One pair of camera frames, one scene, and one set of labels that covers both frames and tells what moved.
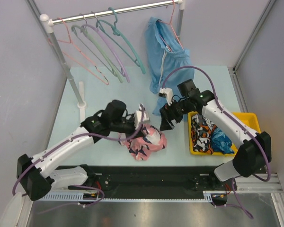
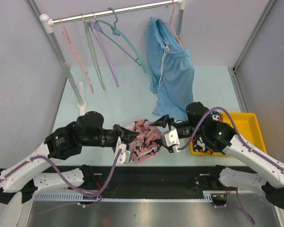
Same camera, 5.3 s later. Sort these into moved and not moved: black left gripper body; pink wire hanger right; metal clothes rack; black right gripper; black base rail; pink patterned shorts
Moved: black left gripper body; black right gripper
Not moved: black base rail; metal clothes rack; pink patterned shorts; pink wire hanger right
